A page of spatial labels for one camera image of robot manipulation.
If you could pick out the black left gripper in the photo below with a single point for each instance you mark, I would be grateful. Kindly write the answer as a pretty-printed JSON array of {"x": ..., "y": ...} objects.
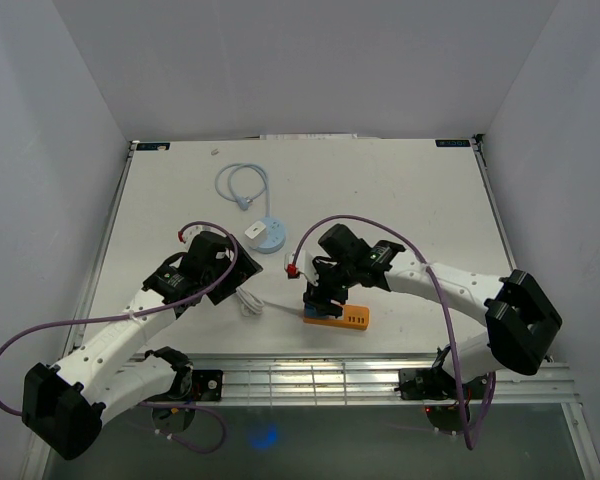
[{"x": 244, "y": 268}]

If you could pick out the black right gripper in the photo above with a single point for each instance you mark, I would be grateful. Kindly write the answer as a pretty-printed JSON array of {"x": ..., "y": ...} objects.
[{"x": 316, "y": 295}]

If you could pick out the white usb charger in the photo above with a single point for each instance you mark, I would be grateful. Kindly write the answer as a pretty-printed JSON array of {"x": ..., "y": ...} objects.
[{"x": 256, "y": 234}]

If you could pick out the round light blue socket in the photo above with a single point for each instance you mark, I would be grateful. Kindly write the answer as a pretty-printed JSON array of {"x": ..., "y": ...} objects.
[{"x": 275, "y": 235}]

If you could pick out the blue cube socket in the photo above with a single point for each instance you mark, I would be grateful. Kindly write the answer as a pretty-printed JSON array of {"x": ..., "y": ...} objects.
[{"x": 319, "y": 312}]

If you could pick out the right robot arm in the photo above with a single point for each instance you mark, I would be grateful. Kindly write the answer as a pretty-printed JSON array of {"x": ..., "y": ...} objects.
[{"x": 520, "y": 322}]

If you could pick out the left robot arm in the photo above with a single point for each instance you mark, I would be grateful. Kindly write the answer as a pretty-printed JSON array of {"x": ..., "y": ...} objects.
[{"x": 68, "y": 403}]

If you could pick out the orange power strip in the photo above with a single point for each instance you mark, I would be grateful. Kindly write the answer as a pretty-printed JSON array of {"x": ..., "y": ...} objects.
[{"x": 354, "y": 318}]

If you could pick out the light blue wall plug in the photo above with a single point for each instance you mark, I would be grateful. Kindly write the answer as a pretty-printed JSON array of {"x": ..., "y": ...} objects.
[{"x": 244, "y": 203}]

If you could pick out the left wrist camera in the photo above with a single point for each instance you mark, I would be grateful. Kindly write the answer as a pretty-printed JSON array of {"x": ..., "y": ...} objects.
[{"x": 186, "y": 235}]

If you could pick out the aluminium frame rail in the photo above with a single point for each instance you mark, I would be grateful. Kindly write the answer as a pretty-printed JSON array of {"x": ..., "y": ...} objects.
[{"x": 360, "y": 381}]

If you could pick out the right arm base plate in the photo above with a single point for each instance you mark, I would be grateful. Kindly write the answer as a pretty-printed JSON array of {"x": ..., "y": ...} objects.
[{"x": 429, "y": 384}]

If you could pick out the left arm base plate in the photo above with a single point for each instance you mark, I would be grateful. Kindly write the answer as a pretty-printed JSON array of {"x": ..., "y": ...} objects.
[{"x": 200, "y": 385}]

